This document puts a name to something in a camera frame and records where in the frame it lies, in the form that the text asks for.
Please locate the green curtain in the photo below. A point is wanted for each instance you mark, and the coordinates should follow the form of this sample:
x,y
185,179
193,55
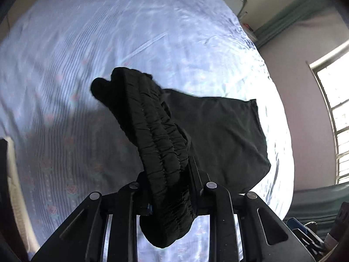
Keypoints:
x,y
319,199
289,13

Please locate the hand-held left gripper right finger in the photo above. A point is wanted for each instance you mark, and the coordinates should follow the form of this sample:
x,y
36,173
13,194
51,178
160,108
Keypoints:
x,y
223,210

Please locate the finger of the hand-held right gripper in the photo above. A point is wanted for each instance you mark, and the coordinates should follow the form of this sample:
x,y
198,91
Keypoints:
x,y
295,225

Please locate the black pants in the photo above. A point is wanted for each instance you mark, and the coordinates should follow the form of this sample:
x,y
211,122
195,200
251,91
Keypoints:
x,y
218,142

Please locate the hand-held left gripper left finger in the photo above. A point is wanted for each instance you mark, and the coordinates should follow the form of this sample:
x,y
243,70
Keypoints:
x,y
120,210

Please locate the blue striped bed sheet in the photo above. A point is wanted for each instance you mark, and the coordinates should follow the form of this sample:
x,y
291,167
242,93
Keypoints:
x,y
109,46

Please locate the barred window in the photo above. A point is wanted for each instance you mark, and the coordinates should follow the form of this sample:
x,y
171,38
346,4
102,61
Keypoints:
x,y
338,120

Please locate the small red item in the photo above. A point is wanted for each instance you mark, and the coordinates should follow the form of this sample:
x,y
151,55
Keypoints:
x,y
247,26

